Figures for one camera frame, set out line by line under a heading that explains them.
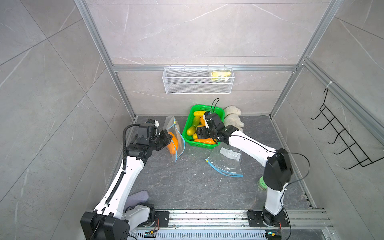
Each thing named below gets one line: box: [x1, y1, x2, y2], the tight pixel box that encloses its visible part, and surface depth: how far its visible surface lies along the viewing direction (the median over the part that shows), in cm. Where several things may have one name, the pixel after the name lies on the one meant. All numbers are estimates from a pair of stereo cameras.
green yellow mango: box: [186, 126, 196, 136], surface depth 100 cm
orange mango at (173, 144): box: [167, 131, 178, 155], surface depth 88 cm
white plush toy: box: [223, 105, 245, 133], surface depth 110 cm
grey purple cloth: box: [124, 190, 149, 213], surface depth 80 cm
